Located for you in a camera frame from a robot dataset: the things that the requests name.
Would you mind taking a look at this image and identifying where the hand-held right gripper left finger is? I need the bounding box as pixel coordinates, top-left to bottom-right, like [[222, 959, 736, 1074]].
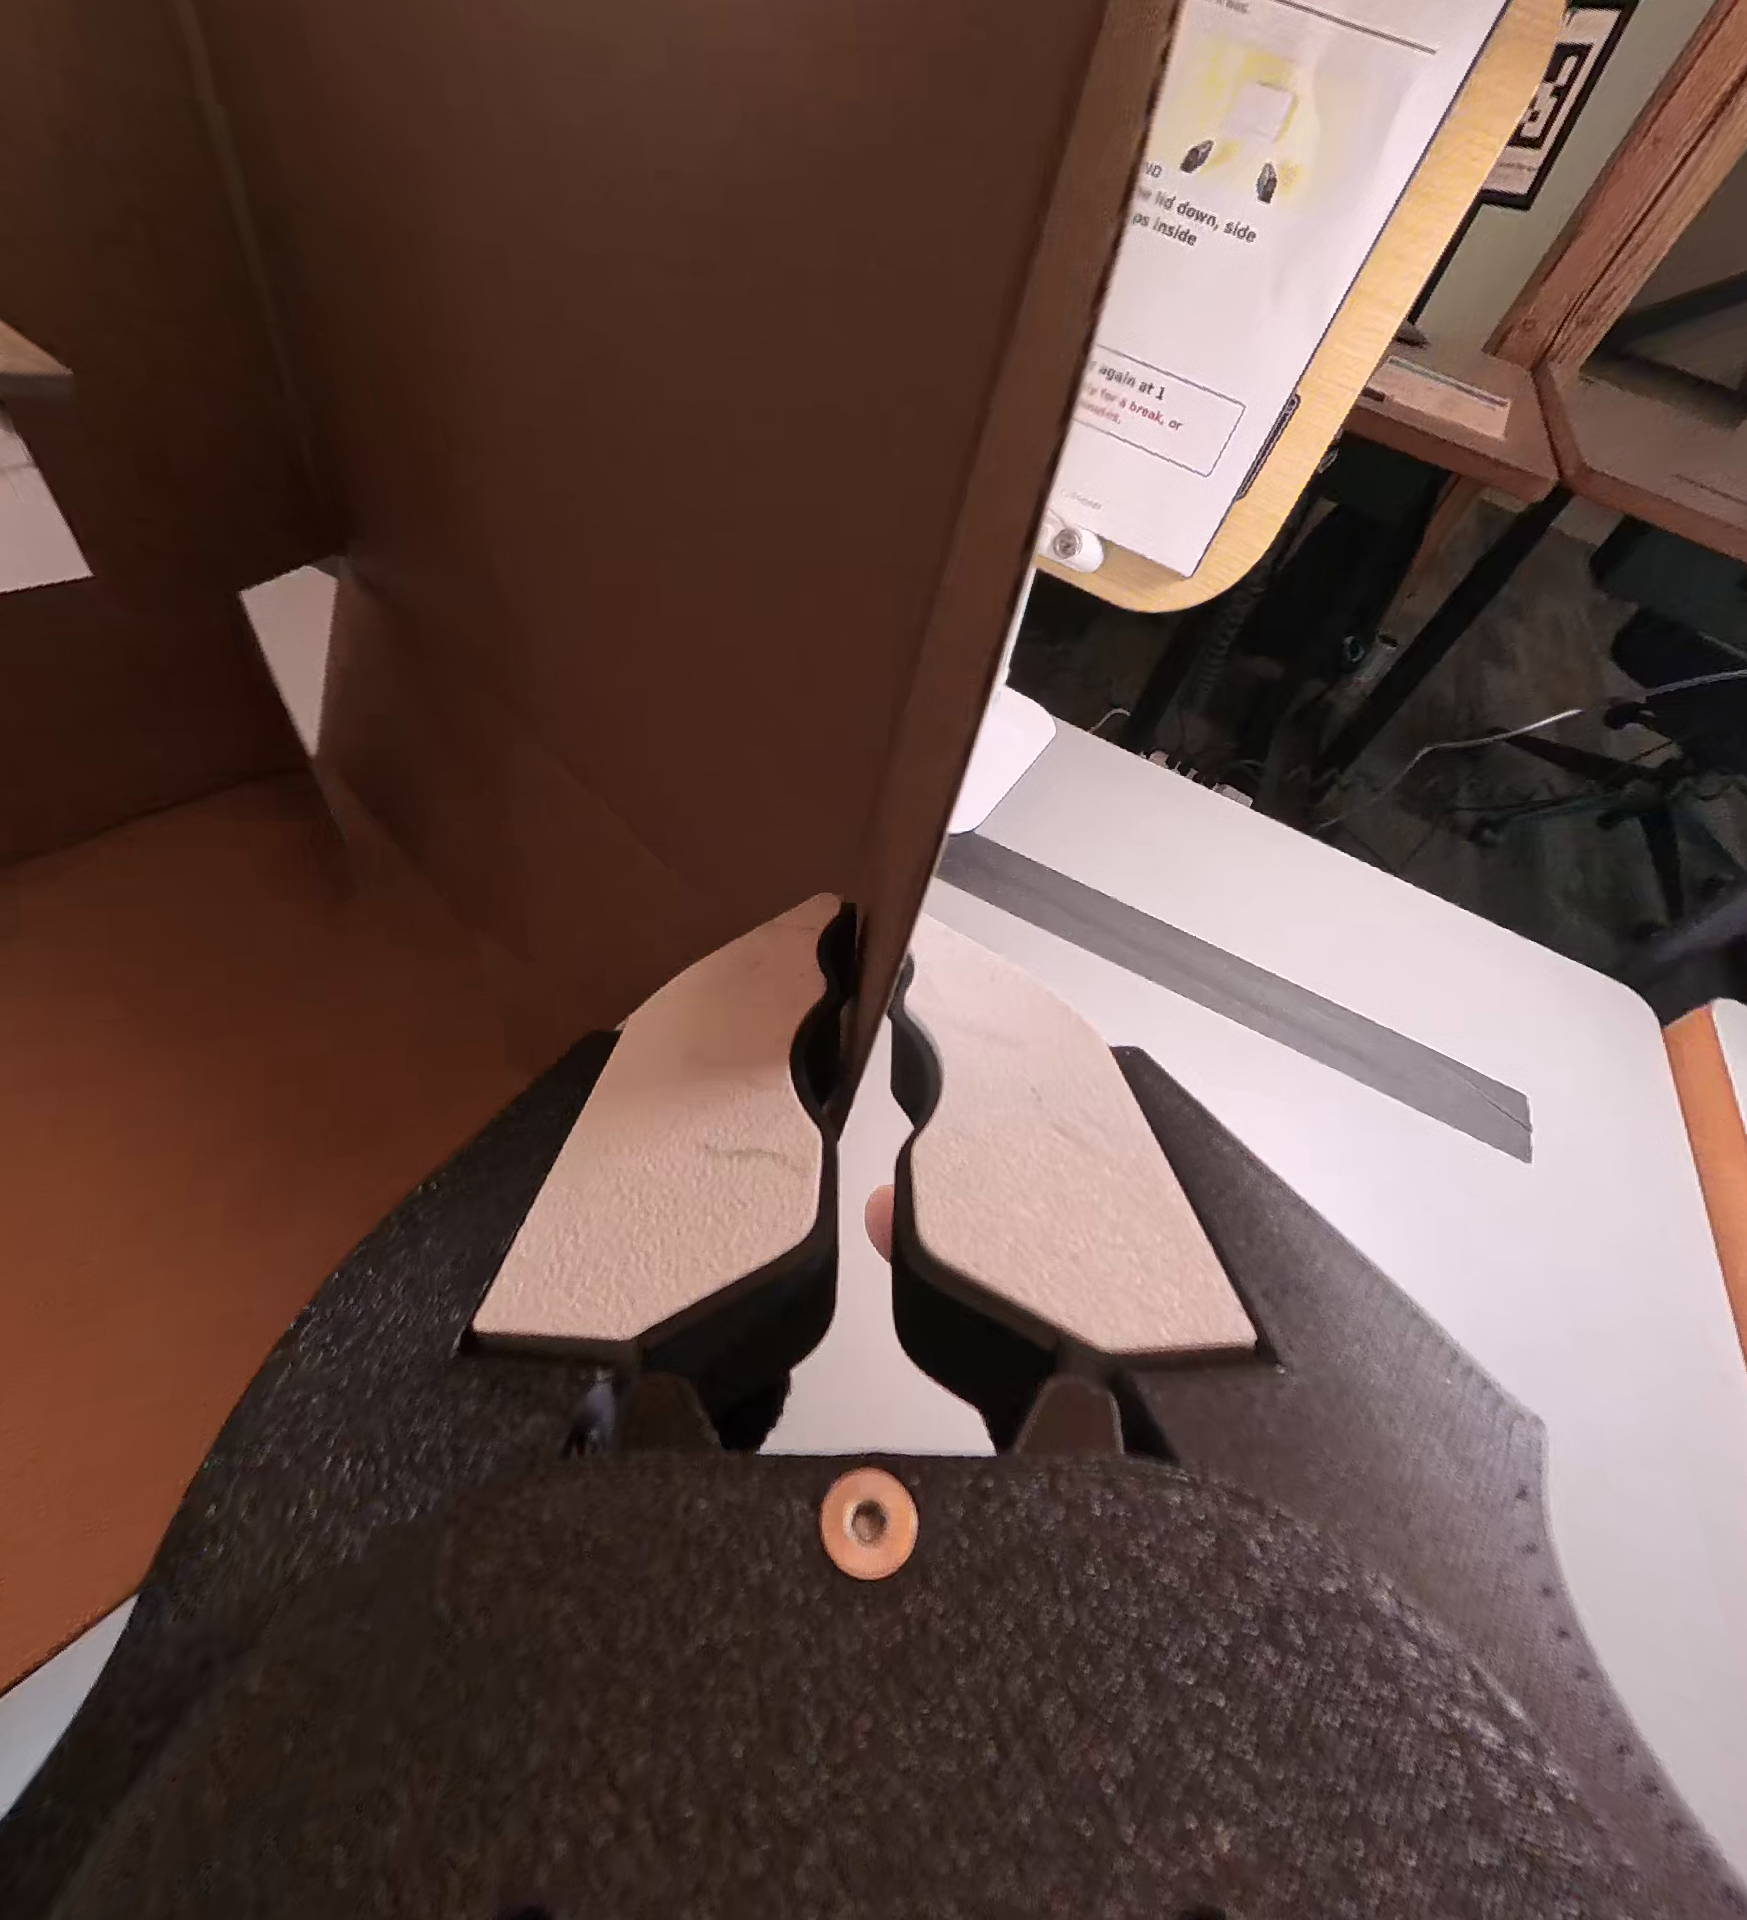
[[471, 892, 861, 1373]]

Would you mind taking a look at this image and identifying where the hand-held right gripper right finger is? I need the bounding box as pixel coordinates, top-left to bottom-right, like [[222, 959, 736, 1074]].
[[889, 957, 1262, 1376]]

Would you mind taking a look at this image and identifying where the brown cardboard box with lid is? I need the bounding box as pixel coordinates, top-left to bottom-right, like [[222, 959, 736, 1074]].
[[0, 0, 1189, 1759]]

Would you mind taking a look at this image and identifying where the black tape strip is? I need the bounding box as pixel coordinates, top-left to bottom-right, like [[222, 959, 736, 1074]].
[[944, 832, 1538, 1164]]

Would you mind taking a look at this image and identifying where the black desk leg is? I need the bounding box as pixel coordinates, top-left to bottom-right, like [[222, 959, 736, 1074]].
[[1143, 450, 1572, 782]]

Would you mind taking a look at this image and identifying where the wooden desk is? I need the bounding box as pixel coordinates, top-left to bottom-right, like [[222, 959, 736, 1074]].
[[1338, 342, 1566, 506], [1541, 360, 1747, 602]]

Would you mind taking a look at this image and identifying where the printed instruction sheet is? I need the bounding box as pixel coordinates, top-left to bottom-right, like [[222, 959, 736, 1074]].
[[1038, 0, 1513, 577]]

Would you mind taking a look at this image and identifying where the white document stand wooden board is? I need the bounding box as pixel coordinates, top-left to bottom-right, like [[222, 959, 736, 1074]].
[[955, 0, 1566, 836]]

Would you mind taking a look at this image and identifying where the black and white tag poster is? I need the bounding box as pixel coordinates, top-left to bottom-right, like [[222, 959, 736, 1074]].
[[1484, 0, 1634, 198]]

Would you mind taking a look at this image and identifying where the white cable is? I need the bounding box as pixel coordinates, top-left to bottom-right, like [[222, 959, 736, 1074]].
[[1389, 666, 1747, 782]]

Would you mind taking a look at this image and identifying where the wooden frame panel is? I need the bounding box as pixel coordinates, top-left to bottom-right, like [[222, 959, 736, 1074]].
[[1489, 0, 1747, 372]]

